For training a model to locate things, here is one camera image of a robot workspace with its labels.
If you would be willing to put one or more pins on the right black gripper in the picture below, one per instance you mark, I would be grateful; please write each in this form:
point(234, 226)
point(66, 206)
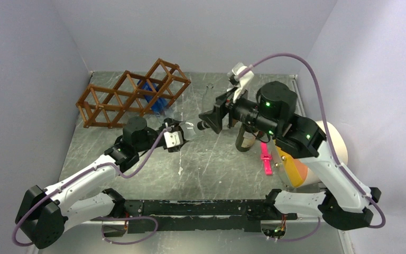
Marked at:
point(224, 103)

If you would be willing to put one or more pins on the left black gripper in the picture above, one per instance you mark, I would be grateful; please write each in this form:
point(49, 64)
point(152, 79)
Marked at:
point(168, 122)

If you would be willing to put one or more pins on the blue square Blue Dash bottle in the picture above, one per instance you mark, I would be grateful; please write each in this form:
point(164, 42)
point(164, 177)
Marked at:
point(159, 105)

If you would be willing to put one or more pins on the dark green wine bottle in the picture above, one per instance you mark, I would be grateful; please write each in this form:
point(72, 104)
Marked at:
point(246, 138)

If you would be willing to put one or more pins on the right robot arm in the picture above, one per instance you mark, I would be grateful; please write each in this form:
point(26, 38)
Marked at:
point(345, 204)

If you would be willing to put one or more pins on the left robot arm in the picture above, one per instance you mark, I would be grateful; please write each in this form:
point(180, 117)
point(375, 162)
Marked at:
point(46, 213)

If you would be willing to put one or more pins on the brown wooden wine rack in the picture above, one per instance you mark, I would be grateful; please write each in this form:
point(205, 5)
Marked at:
point(101, 106)

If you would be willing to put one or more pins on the pink plastic piece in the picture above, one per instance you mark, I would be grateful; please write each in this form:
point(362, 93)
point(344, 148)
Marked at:
point(266, 159)

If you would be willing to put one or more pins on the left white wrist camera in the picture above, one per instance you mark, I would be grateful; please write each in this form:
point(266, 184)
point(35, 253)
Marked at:
point(172, 139)

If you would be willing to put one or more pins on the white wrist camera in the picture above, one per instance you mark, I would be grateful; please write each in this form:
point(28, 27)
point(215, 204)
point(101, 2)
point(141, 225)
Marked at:
point(172, 139)
point(242, 76)

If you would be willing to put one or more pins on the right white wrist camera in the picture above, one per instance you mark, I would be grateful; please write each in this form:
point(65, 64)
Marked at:
point(242, 76)

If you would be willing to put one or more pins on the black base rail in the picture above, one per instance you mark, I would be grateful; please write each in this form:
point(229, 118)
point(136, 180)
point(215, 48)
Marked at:
point(216, 214)

